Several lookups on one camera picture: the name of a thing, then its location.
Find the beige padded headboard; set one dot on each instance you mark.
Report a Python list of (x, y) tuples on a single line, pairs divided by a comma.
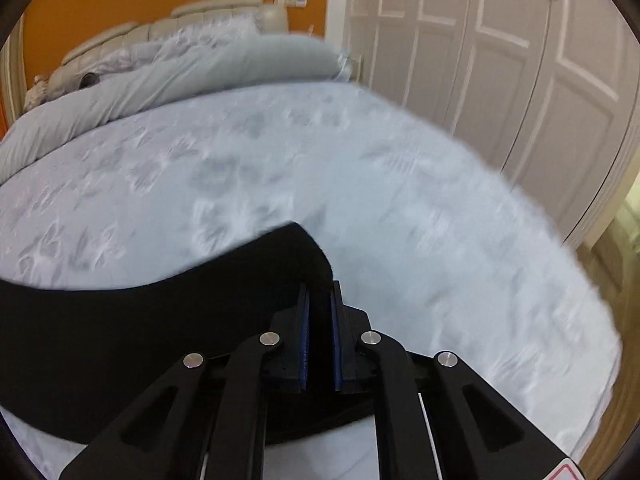
[(220, 12)]

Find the white wall switch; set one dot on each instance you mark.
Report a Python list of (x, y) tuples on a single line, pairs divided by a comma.
[(290, 0)]

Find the butterfly printed bed blanket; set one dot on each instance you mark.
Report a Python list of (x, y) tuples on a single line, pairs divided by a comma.
[(350, 185)]

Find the black pants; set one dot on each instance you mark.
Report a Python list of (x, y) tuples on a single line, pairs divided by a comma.
[(150, 335)]

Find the beige plush toy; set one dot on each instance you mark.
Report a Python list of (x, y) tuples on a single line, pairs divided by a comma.
[(37, 91)]

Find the grey duvet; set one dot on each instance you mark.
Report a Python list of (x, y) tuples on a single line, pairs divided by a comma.
[(175, 75)]

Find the white panelled wardrobe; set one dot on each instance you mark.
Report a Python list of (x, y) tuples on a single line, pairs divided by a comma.
[(475, 60)]

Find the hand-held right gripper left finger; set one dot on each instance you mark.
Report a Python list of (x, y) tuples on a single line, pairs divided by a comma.
[(303, 345)]

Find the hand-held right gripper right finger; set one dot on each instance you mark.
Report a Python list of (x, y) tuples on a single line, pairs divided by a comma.
[(334, 345)]

